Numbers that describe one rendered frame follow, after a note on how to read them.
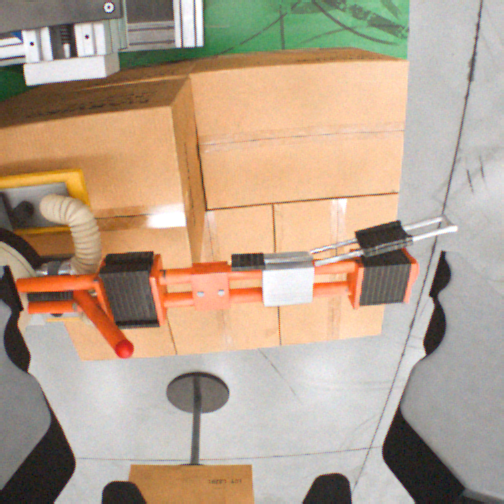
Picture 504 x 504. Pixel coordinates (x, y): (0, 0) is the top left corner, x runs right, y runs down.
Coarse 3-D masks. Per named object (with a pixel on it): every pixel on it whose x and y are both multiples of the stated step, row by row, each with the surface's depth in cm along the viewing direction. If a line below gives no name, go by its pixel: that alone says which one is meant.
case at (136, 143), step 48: (48, 96) 94; (96, 96) 83; (144, 96) 76; (192, 96) 101; (0, 144) 65; (48, 144) 66; (96, 144) 67; (144, 144) 68; (192, 144) 95; (96, 192) 72; (144, 192) 72; (192, 192) 89; (48, 240) 76; (144, 240) 78; (192, 240) 83
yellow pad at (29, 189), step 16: (16, 176) 57; (32, 176) 56; (48, 176) 56; (64, 176) 56; (80, 176) 57; (0, 192) 56; (16, 192) 57; (32, 192) 57; (48, 192) 57; (64, 192) 57; (80, 192) 58; (16, 208) 55; (32, 208) 58; (16, 224) 59; (32, 224) 60; (48, 224) 60; (64, 224) 60
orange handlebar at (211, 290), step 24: (192, 264) 54; (216, 264) 54; (336, 264) 53; (24, 288) 52; (48, 288) 52; (72, 288) 53; (192, 288) 53; (216, 288) 53; (240, 288) 56; (336, 288) 55; (48, 312) 55
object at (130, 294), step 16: (112, 256) 53; (128, 256) 53; (144, 256) 53; (160, 256) 55; (112, 272) 50; (128, 272) 50; (144, 272) 50; (96, 288) 51; (112, 288) 52; (128, 288) 52; (144, 288) 52; (160, 288) 53; (112, 304) 53; (128, 304) 54; (144, 304) 54; (160, 304) 53; (112, 320) 54; (128, 320) 55; (144, 320) 55; (160, 320) 54
